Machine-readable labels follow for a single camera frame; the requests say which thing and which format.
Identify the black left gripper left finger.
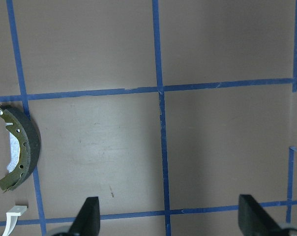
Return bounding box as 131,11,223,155
67,197,100,236

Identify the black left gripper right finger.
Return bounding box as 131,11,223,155
238,194,286,236

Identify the white curved plastic part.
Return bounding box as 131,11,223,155
2,205,28,236

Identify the green brake shoe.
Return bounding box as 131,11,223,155
0,105,40,192

